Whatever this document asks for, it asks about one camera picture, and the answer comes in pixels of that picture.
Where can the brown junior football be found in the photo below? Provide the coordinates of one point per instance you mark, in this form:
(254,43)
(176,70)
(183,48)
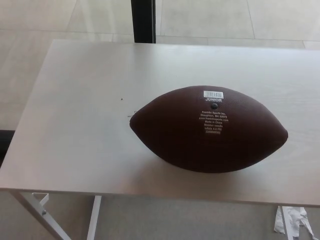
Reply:
(190,140)

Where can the white straight table leg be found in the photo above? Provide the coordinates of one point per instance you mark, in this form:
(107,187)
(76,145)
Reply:
(93,217)
(287,222)

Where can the white slanted table leg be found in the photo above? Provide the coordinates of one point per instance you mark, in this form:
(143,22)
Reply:
(37,212)

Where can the black floor object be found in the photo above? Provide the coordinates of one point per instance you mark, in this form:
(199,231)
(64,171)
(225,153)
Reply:
(5,145)

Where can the crumpled white paper scrap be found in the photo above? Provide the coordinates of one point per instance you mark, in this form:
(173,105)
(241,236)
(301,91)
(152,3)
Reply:
(300,220)

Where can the black vertical window post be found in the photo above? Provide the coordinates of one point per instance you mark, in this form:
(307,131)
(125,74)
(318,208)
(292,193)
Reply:
(143,20)

